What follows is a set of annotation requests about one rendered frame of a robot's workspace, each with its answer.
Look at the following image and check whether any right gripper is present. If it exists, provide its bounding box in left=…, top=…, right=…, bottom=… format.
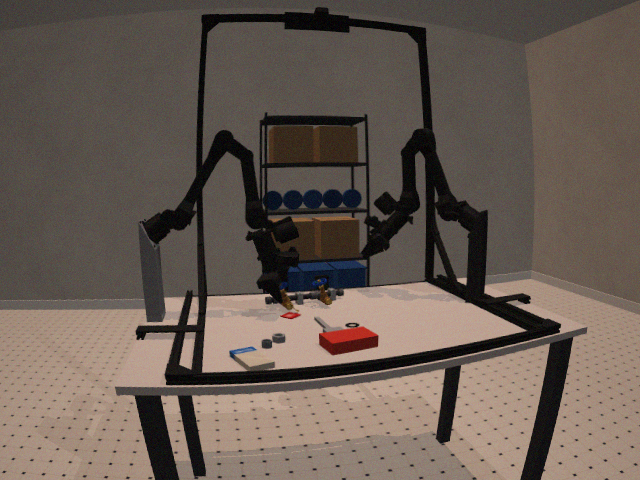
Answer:
left=257, top=246, right=290, bottom=303

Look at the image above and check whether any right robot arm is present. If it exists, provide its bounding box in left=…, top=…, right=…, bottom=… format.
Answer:
left=142, top=130, right=300, bottom=269

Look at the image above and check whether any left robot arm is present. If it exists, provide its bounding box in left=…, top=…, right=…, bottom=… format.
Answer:
left=364, top=128, right=480, bottom=233

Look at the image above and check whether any red flat rectangular block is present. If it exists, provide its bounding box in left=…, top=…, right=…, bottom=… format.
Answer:
left=319, top=327, right=379, bottom=355

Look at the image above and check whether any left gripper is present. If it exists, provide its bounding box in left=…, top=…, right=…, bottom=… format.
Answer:
left=361, top=219, right=399, bottom=259

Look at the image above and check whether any grey hex nut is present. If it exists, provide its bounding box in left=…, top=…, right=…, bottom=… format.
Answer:
left=272, top=333, right=286, bottom=344

